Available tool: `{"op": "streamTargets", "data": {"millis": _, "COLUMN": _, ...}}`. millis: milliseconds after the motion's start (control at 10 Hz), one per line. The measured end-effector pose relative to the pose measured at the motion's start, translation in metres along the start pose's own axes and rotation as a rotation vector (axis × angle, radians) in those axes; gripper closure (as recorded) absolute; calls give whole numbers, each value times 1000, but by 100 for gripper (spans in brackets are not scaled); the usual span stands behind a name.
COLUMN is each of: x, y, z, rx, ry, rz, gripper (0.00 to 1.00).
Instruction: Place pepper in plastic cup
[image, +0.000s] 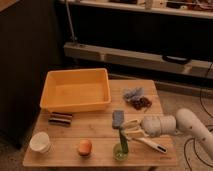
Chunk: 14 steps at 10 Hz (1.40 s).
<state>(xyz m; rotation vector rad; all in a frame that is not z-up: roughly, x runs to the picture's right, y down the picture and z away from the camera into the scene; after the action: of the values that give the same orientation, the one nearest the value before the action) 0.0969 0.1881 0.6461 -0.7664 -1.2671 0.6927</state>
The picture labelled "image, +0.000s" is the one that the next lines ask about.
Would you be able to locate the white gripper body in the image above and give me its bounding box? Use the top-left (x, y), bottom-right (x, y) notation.
top-left (140, 116), bottom-right (165, 137)

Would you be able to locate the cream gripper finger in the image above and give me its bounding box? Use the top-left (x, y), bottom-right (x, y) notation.
top-left (122, 130), bottom-right (145, 140)
top-left (121, 119), bottom-right (140, 129)

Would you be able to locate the green pepper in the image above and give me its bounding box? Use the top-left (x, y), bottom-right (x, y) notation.
top-left (119, 129), bottom-right (129, 154)

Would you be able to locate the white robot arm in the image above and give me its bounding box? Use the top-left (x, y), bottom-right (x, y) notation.
top-left (121, 108), bottom-right (213, 160)

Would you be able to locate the green plastic cup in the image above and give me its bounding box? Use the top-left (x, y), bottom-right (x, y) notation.
top-left (113, 143), bottom-right (128, 162)

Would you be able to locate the blue sponge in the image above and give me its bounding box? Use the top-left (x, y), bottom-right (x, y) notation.
top-left (112, 110), bottom-right (124, 129)

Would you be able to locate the brown grape bunch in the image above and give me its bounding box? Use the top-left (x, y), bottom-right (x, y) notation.
top-left (131, 97), bottom-right (152, 110)

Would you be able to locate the grey blue cloth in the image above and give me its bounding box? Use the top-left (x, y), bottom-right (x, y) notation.
top-left (123, 87), bottom-right (143, 102)

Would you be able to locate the orange round fruit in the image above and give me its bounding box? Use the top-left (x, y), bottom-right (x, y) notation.
top-left (78, 139), bottom-right (92, 156)

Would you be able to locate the wooden shelf beam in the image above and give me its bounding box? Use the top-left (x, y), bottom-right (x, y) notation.
top-left (64, 42), bottom-right (213, 79)

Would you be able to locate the orange plastic bin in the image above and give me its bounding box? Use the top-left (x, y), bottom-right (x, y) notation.
top-left (40, 68), bottom-right (111, 113)

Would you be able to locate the dark chocolate bar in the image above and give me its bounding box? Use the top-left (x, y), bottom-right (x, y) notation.
top-left (48, 113), bottom-right (72, 126)

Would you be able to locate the metal pole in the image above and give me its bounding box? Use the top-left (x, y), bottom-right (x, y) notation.
top-left (65, 0), bottom-right (77, 42)

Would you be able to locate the black cable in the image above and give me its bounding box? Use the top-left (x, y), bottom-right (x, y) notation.
top-left (183, 63), bottom-right (213, 171)

